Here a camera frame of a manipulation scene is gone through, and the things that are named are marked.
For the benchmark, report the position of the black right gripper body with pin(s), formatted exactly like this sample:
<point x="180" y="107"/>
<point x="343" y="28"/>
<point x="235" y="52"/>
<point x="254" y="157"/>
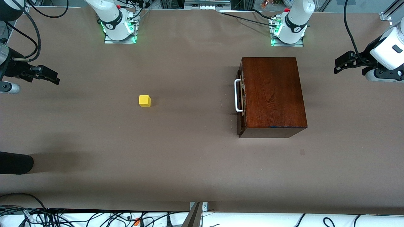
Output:
<point x="12" y="67"/>

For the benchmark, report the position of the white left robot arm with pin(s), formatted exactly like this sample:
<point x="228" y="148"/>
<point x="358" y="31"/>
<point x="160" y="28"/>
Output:
<point x="296" y="19"/>

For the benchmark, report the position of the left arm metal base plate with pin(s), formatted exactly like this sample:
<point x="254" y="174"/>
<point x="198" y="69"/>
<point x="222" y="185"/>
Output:
<point x="300" y="44"/>

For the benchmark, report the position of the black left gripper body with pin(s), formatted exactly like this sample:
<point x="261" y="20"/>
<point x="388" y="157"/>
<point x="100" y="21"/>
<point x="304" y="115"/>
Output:
<point x="364" y="60"/>

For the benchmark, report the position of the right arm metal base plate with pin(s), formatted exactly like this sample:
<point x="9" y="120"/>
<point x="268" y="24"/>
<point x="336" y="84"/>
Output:
<point x="131" y="41"/>

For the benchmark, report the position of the grey metal strut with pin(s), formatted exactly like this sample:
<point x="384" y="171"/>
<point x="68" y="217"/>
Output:
<point x="194" y="217"/>

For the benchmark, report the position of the yellow cube block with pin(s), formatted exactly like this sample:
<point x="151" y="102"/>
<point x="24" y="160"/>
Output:
<point x="144" y="101"/>

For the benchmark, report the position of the aluminium frame bar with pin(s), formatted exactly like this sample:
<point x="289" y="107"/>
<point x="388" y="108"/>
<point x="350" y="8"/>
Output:
<point x="27" y="8"/>

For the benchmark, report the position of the white power strip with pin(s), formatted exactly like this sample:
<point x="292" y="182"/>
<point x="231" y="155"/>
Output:
<point x="206" y="6"/>

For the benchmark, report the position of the silver corner bracket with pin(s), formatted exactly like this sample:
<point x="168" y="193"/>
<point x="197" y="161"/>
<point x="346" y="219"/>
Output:
<point x="205" y="206"/>

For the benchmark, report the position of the black padded cylinder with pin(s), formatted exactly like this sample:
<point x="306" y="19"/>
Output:
<point x="15" y="162"/>

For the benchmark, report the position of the aluminium profile rail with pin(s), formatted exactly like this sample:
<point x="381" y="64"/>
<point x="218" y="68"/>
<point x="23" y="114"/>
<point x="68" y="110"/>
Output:
<point x="389" y="12"/>

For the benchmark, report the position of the brown table cover sheet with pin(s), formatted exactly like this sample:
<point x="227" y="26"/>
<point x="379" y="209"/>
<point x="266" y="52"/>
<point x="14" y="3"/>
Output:
<point x="189" y="157"/>

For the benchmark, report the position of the dark wooden drawer cabinet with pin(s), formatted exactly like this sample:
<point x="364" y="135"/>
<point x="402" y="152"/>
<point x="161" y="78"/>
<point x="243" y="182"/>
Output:
<point x="271" y="94"/>

